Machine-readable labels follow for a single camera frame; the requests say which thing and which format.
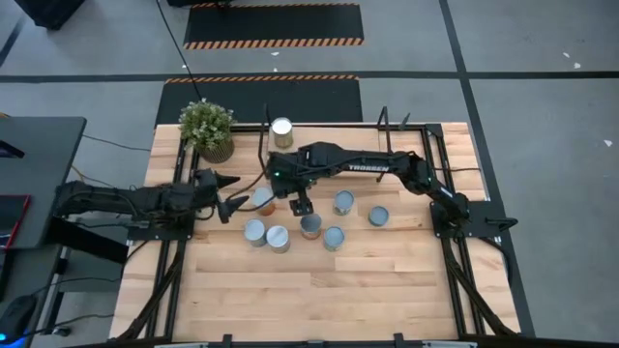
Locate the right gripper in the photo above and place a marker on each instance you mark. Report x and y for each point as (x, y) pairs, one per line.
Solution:
(290, 171)

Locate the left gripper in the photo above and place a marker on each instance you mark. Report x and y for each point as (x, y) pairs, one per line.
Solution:
(205, 188)

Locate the corn label can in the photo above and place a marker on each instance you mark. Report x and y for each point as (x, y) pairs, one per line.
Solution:
(310, 224)

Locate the pineapple label can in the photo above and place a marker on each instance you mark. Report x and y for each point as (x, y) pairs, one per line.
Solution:
(261, 195)

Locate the silver lid tin can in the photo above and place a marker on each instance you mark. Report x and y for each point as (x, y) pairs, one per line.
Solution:
(343, 200)
(255, 230)

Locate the peaches label can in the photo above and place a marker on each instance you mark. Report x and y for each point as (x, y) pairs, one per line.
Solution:
(278, 237)

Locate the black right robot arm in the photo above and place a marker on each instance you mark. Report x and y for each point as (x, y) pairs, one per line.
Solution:
(367, 164)

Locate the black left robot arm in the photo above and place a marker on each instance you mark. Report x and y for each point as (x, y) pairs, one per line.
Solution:
(155, 198)

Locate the green can purple circle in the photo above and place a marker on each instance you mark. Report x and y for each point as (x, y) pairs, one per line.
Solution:
(333, 237)

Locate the potted green plant striped pot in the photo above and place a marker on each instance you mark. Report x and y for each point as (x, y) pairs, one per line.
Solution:
(205, 126)

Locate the gold label tin can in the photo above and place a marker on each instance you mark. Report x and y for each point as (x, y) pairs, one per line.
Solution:
(282, 131)

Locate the black hazard-striped floor mat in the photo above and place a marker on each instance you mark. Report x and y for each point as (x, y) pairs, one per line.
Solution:
(290, 101)
(273, 21)

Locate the dark grey desk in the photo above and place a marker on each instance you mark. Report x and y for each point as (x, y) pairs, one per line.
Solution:
(43, 159)

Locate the red-edged tablet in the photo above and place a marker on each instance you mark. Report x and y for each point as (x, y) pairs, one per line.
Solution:
(9, 217)

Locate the black computer mouse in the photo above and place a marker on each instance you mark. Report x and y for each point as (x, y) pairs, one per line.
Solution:
(17, 314)

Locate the black box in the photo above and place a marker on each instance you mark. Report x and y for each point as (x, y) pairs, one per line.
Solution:
(48, 12)

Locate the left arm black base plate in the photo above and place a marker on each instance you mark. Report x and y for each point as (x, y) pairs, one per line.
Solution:
(159, 234)

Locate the black aluminium table frame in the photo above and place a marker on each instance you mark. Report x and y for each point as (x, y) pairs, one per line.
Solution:
(433, 130)

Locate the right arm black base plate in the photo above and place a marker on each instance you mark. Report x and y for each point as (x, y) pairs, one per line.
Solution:
(483, 211)

